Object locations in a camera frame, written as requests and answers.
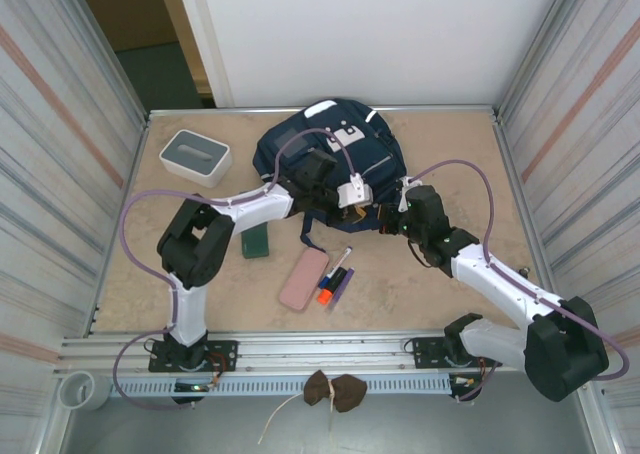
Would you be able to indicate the navy blue student backpack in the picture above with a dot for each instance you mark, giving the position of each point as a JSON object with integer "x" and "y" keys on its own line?
{"x": 370, "y": 149}

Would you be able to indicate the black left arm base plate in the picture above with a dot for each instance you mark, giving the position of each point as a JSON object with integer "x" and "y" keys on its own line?
{"x": 225, "y": 356}

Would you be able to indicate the pink pencil case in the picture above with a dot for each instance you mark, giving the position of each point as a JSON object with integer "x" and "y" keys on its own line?
{"x": 302, "y": 281}

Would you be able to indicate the green notebook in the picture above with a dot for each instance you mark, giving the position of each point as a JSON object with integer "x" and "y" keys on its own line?
{"x": 256, "y": 241}

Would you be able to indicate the black orange highlighter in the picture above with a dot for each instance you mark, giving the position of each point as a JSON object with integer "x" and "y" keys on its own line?
{"x": 330, "y": 286}

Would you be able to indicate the brown wooden door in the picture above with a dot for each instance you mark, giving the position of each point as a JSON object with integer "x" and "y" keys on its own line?
{"x": 125, "y": 9}

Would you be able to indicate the corrugated plastic side panel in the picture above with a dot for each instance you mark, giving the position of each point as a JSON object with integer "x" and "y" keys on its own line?
{"x": 50, "y": 174}
{"x": 590, "y": 124}

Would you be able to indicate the white marker blue cap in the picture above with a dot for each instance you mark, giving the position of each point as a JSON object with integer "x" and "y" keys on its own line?
{"x": 340, "y": 261}

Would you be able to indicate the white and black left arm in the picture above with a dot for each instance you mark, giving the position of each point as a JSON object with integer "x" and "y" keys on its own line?
{"x": 190, "y": 309}

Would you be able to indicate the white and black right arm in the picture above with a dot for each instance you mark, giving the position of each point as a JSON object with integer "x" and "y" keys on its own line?
{"x": 500, "y": 279}

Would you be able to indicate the small controller board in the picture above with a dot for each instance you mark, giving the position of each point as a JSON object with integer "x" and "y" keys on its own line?
{"x": 465, "y": 381}
{"x": 192, "y": 387}

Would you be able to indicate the white grey tissue box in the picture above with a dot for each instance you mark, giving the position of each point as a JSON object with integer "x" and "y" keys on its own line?
{"x": 195, "y": 156}

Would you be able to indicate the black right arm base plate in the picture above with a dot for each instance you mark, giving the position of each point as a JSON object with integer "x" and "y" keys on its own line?
{"x": 427, "y": 356}

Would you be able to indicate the aluminium table edge bar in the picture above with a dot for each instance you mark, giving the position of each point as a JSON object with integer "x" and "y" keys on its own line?
{"x": 200, "y": 112}

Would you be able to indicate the purple pen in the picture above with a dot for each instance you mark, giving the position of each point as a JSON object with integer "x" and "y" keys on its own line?
{"x": 342, "y": 289}

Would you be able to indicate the white door frame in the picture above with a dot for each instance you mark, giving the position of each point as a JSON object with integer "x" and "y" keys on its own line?
{"x": 200, "y": 34}

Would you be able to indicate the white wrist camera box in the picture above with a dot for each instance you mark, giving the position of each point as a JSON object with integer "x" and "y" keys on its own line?
{"x": 352, "y": 194}
{"x": 403, "y": 201}

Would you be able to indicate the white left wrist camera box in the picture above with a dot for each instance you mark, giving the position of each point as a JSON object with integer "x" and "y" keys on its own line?
{"x": 352, "y": 194}

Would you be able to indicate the aluminium mounting rail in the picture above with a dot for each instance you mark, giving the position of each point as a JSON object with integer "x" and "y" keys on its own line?
{"x": 325, "y": 354}

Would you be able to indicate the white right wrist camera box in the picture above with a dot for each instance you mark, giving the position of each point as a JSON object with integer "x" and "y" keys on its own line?
{"x": 403, "y": 201}

